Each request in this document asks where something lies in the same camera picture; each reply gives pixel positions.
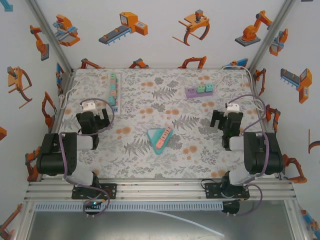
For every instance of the black controller board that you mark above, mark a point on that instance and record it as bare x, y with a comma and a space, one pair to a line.
93, 203
231, 206

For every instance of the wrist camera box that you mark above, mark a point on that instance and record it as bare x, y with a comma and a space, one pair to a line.
232, 107
88, 106

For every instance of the aluminium frame post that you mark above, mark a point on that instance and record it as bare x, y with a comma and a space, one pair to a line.
273, 30
48, 30

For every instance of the teal USB plug adapter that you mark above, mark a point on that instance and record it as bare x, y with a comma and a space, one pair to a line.
112, 87
111, 100
208, 87

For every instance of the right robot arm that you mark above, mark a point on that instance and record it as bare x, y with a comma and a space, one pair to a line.
265, 155

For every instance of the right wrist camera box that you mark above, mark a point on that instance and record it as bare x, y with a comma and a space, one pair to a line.
232, 107

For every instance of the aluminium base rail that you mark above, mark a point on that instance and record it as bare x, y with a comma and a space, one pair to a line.
162, 190

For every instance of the purple power strip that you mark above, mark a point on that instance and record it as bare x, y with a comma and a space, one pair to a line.
191, 93

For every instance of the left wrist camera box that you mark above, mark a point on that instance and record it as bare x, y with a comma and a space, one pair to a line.
88, 106

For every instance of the floral tablecloth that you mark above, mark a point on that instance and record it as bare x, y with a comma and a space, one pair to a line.
160, 162

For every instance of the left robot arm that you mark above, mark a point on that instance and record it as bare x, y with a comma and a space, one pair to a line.
55, 155

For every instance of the long white power strip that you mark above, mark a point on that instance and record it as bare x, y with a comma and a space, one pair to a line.
118, 105

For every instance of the teal triangular power strip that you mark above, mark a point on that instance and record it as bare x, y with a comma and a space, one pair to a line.
153, 136

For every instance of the aluminium side rail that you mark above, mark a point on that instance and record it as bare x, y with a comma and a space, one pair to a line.
255, 87
57, 112

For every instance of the green USB plug adapter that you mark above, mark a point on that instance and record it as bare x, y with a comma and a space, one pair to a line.
113, 75
200, 88

